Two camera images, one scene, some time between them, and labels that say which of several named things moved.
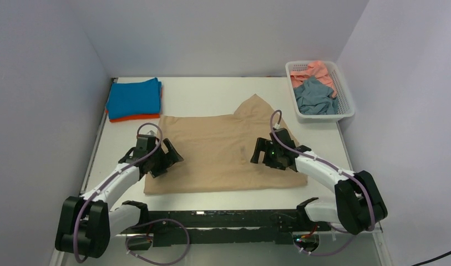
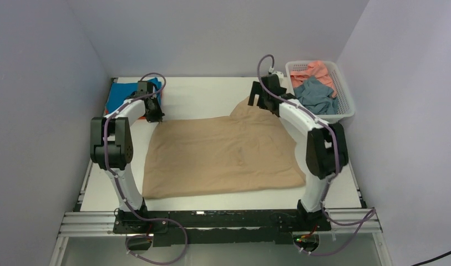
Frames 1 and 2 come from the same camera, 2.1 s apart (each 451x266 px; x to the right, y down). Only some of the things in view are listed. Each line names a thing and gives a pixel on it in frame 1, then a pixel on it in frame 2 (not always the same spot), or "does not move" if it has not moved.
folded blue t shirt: x=142 y=97 does not move
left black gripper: x=168 y=159 to x=157 y=117
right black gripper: x=264 y=144 to x=257 y=90
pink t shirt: x=317 y=69 does not move
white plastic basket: x=345 y=108 does not move
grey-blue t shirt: x=314 y=98 does not move
